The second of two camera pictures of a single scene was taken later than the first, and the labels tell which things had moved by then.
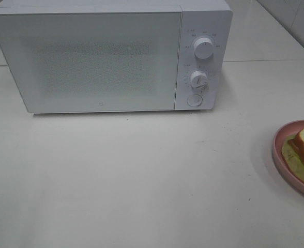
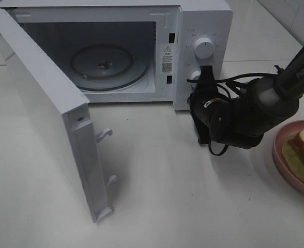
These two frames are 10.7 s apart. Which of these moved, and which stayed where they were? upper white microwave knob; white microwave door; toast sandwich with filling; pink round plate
Moved: white microwave door
Stayed: upper white microwave knob; pink round plate; toast sandwich with filling
